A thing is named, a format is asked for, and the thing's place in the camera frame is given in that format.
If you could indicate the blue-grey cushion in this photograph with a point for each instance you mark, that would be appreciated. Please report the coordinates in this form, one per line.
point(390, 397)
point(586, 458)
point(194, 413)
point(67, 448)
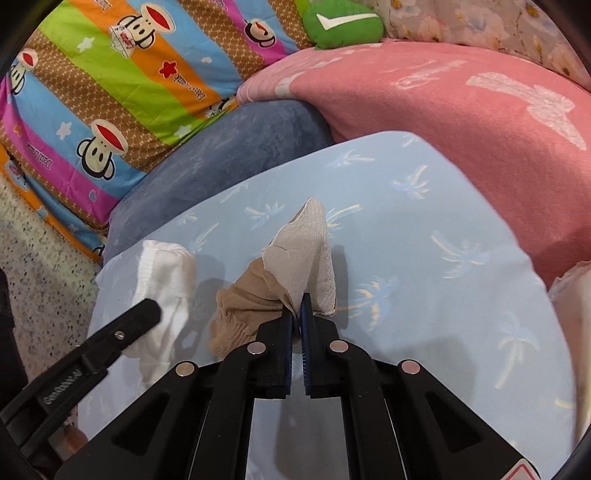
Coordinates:
point(221, 152)

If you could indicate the white cloth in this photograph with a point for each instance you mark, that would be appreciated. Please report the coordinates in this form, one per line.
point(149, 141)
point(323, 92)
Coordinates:
point(161, 272)

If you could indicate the striped cartoon print quilt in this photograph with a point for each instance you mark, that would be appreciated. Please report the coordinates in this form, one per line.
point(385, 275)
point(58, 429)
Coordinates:
point(115, 92)

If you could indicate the green round cushion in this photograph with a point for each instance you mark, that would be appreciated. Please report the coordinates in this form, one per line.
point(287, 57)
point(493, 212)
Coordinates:
point(341, 32)

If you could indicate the tan nylon stocking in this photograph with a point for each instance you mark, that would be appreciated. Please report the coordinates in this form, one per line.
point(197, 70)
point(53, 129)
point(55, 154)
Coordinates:
point(244, 300)

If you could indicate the beige knit cloth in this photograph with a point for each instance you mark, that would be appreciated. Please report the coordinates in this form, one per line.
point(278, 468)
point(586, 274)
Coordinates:
point(304, 258)

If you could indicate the person's left hand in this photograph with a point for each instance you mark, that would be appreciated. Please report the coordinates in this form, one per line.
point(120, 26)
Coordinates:
point(74, 438)

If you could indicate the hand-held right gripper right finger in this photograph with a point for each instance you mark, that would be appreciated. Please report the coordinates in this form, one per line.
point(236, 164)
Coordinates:
point(307, 341)

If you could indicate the pink blanket with bow print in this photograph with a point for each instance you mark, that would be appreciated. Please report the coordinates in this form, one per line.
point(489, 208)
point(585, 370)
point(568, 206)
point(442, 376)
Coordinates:
point(438, 138)

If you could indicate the grey floral quilt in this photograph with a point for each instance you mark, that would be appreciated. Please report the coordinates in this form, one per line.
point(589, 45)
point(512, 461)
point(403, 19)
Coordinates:
point(485, 23)

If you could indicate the light blue palm-print cloth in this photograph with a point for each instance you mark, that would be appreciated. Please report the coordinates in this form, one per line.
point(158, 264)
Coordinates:
point(415, 277)

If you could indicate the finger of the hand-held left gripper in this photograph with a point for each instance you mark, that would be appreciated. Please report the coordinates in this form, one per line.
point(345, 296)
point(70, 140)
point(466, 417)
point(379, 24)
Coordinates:
point(131, 325)

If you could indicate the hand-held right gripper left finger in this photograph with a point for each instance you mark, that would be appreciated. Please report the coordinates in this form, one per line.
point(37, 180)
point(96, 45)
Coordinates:
point(287, 341)

